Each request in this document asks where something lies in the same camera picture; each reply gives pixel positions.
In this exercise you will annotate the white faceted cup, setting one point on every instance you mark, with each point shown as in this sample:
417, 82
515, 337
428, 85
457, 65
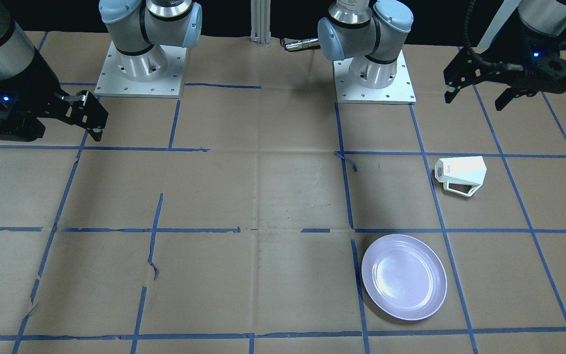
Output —
461, 175

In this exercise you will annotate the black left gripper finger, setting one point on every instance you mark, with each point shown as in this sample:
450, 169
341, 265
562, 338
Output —
464, 70
508, 95

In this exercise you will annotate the lilac round plate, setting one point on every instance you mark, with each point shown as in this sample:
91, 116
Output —
404, 277

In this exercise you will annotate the aluminium frame post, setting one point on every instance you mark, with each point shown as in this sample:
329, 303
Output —
260, 22

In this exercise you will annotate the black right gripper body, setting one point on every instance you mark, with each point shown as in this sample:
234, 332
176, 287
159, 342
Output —
39, 82

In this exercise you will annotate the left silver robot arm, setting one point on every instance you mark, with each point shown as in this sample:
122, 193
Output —
353, 29

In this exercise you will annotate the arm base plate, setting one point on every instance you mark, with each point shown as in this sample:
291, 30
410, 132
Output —
158, 73
358, 80

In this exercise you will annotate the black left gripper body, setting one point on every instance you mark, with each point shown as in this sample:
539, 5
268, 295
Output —
505, 55

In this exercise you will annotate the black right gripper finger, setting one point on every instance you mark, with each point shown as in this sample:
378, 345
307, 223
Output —
82, 110

